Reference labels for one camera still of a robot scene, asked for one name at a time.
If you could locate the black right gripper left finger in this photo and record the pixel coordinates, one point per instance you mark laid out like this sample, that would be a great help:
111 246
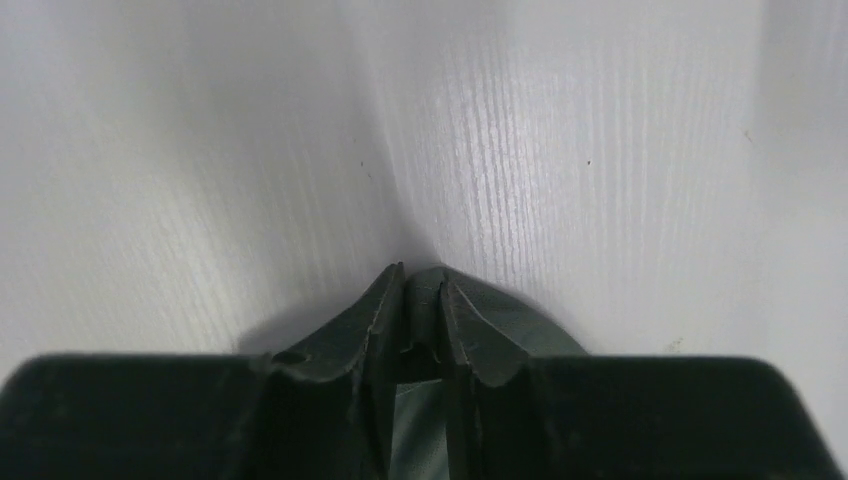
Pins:
321 409

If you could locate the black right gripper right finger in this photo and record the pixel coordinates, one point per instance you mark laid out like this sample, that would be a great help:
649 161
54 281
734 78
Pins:
642 417

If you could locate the dark grey t-shirt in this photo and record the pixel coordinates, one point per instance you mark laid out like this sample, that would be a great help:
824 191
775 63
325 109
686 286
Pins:
523 328

